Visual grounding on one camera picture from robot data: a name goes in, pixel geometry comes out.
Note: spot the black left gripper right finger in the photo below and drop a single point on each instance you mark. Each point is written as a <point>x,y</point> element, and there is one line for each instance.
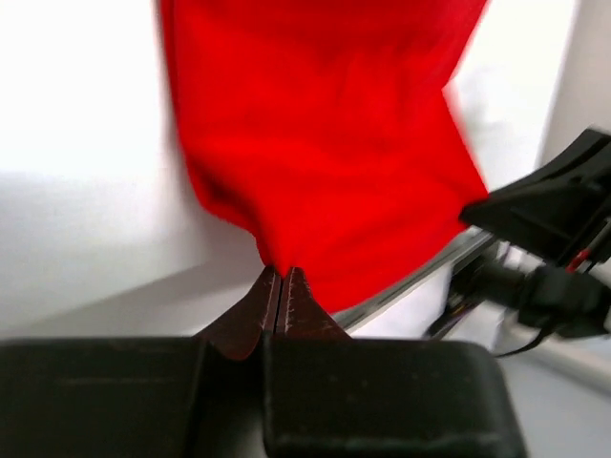
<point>326,394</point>

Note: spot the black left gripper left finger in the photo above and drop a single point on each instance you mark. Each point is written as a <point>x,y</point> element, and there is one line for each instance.
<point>197,396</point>

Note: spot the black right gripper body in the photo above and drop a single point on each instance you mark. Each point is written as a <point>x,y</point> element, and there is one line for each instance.
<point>557,211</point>

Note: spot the red t shirt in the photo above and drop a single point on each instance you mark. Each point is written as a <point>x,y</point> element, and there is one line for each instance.
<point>322,128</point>

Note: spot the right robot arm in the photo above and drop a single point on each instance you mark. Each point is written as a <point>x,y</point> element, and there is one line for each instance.
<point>566,300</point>

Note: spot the aluminium table rail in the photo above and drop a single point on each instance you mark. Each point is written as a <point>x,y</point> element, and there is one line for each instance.
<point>461,251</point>

